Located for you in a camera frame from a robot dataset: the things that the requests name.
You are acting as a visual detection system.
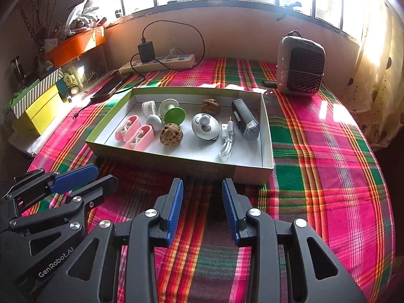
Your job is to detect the thin black cable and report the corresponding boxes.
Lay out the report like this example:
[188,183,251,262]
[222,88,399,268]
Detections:
[72,99,95,120]

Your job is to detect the small white jar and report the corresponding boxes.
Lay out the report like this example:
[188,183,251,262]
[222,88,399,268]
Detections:
[141,101,158,116]

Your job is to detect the black flashlight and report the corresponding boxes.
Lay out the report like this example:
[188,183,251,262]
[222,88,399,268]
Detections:
[231,99,260,141]

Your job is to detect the dried twigs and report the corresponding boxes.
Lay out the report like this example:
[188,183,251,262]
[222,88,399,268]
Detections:
[19,0,48,51]

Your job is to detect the grey space heater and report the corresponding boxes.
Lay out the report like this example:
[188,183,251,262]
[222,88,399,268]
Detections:
[276,31,325,97]

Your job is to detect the black phone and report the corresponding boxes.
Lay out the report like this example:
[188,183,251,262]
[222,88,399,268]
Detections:
[91,73,132,99]

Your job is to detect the round device with knob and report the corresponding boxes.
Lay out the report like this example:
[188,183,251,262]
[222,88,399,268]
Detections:
[191,113,220,140]

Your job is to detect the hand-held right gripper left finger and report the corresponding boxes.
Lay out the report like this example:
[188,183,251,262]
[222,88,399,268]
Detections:
[41,178,184,303]

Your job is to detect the glass jar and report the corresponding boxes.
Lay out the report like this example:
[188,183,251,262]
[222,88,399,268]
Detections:
[9,56,26,86]

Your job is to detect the orange tray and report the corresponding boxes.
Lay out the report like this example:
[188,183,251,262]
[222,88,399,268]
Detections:
[44,28,107,67]

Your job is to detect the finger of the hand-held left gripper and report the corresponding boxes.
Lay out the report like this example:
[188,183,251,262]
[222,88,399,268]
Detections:
[9,174,119,228]
[6,163,99,209]

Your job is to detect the white cable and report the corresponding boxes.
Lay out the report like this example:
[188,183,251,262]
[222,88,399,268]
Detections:
[218,117,237,159]

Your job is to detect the yellow box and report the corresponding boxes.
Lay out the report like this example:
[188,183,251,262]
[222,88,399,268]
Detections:
[14,85,64,136]

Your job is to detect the white power strip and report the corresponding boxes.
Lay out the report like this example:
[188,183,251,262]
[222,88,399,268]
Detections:
[119,54,195,74]

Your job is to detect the green and white cardboard box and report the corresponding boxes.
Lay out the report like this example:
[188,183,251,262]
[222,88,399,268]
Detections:
[86,86,274,186]

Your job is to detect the black window latch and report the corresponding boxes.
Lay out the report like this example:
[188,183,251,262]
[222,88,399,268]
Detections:
[278,3,302,21]

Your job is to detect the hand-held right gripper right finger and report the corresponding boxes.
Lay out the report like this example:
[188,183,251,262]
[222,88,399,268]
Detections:
[221,178,368,303]

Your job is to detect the brown walnut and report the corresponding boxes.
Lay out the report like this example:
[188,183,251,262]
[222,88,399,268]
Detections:
[201,98,220,114]
[160,124,184,147]

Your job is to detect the white plastic bag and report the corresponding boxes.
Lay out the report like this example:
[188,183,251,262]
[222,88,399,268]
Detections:
[65,0,100,35]

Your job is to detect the teal box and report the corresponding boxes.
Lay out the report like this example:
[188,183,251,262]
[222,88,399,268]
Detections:
[57,65,84,100]

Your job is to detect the green and white spool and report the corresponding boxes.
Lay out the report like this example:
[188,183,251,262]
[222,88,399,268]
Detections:
[158,98,184,126]

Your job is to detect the small grey dome knob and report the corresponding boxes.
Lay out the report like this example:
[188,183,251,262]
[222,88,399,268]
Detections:
[145,114,163,132]

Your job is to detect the black charger cable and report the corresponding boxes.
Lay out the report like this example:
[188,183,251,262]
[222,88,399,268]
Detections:
[130,21,206,84]

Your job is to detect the plaid blanket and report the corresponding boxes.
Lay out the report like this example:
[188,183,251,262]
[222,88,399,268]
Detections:
[27,57,396,303]

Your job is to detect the cream patterned curtain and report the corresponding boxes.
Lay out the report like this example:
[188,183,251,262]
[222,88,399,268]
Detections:
[342,0,403,147]

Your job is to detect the striped box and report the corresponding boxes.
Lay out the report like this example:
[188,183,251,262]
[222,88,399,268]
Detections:
[11,68,64,119]

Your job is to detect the black charger adapter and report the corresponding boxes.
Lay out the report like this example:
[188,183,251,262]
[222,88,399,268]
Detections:
[138,41,156,64]

